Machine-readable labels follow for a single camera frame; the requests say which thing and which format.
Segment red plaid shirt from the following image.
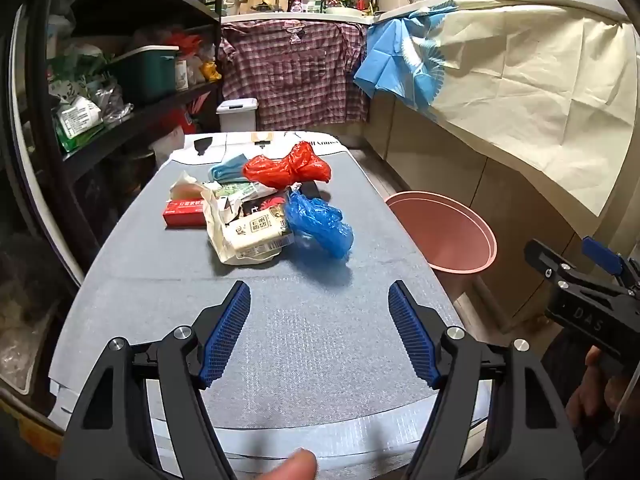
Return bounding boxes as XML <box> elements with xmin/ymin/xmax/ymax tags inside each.
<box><xmin>220</xmin><ymin>20</ymin><xmax>371</xmax><ymax>133</ymax></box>

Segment red cardboard box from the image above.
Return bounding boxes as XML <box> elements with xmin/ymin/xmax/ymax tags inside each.
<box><xmin>162</xmin><ymin>199</ymin><xmax>211</xmax><ymax>228</ymax></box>

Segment white plastic bag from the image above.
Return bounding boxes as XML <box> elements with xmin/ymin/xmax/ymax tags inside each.
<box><xmin>47</xmin><ymin>0</ymin><xmax>86</xmax><ymax>51</ymax></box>

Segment white lidded bin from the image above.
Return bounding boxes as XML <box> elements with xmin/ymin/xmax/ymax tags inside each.
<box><xmin>216</xmin><ymin>98</ymin><xmax>259</xmax><ymax>133</ymax></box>

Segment pink plastic bucket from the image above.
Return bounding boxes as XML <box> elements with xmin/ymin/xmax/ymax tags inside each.
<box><xmin>385</xmin><ymin>191</ymin><xmax>498</xmax><ymax>276</ymax></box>

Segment blue patterned cloth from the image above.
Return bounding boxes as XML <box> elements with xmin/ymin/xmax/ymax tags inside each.
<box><xmin>354</xmin><ymin>7</ymin><xmax>446</xmax><ymax>121</ymax></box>

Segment red carton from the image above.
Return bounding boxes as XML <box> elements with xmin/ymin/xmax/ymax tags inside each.
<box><xmin>165</xmin><ymin>110</ymin><xmax>196</xmax><ymax>136</ymax></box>

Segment white printed cloth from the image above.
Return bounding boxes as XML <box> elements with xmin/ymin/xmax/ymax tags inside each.
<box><xmin>167</xmin><ymin>132</ymin><xmax>346</xmax><ymax>168</ymax></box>

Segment blue face mask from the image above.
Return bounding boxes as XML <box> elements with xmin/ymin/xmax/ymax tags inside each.
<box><xmin>208</xmin><ymin>156</ymin><xmax>251</xmax><ymax>183</ymax></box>

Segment beige tissue pack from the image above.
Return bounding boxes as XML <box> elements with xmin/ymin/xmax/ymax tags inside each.
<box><xmin>222</xmin><ymin>207</ymin><xmax>296</xmax><ymax>261</ymax></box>

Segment crumpled white tissue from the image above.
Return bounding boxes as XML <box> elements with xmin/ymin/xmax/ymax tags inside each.
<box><xmin>170</xmin><ymin>171</ymin><xmax>208</xmax><ymax>203</ymax></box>

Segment cream cloth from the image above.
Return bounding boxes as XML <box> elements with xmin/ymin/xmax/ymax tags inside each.
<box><xmin>400</xmin><ymin>0</ymin><xmax>640</xmax><ymax>218</ymax></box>

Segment black shelf rack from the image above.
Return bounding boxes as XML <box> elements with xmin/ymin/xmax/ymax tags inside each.
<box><xmin>0</xmin><ymin>0</ymin><xmax>226</xmax><ymax>281</ymax></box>

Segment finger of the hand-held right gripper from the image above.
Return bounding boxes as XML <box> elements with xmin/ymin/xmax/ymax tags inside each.
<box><xmin>581</xmin><ymin>236</ymin><xmax>640</xmax><ymax>291</ymax></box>
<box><xmin>524</xmin><ymin>238</ymin><xmax>577</xmax><ymax>286</ymax></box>

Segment green snack packet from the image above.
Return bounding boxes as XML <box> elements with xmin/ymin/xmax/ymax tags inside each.
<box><xmin>215</xmin><ymin>182</ymin><xmax>266</xmax><ymax>201</ymax></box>

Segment person's right hand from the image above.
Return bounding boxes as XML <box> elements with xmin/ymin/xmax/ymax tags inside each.
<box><xmin>565</xmin><ymin>346</ymin><xmax>640</xmax><ymax>427</ymax></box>

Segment blue plastic bag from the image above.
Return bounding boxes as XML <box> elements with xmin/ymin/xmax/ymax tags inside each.
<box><xmin>285</xmin><ymin>189</ymin><xmax>355</xmax><ymax>261</ymax></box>

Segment green and white packet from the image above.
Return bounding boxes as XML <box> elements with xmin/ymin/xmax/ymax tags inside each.
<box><xmin>52</xmin><ymin>95</ymin><xmax>106</xmax><ymax>153</ymax></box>

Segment person's left hand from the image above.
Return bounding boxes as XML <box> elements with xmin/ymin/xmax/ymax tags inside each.
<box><xmin>264</xmin><ymin>448</ymin><xmax>319</xmax><ymax>480</ymax></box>

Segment red plastic bags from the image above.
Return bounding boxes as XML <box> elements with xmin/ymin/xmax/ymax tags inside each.
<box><xmin>165</xmin><ymin>32</ymin><xmax>203</xmax><ymax>58</ymax></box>

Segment red plastic bag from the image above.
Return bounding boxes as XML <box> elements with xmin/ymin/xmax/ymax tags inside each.
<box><xmin>242</xmin><ymin>141</ymin><xmax>332</xmax><ymax>192</ymax></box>

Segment black packet with red print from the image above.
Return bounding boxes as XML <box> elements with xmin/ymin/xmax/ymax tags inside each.
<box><xmin>240</xmin><ymin>182</ymin><xmax>321</xmax><ymax>221</ymax></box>

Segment green storage box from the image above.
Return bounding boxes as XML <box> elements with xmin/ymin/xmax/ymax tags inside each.
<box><xmin>107</xmin><ymin>45</ymin><xmax>180</xmax><ymax>103</ymax></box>

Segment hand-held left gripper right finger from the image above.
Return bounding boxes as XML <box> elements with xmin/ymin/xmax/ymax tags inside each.
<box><xmin>388</xmin><ymin>280</ymin><xmax>586</xmax><ymax>480</ymax></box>

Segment cream paper bag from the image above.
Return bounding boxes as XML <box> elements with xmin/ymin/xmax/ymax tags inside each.
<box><xmin>200</xmin><ymin>185</ymin><xmax>281</xmax><ymax>266</ymax></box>

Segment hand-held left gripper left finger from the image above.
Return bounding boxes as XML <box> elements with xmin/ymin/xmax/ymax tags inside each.
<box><xmin>55</xmin><ymin>280</ymin><xmax>252</xmax><ymax>480</ymax></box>

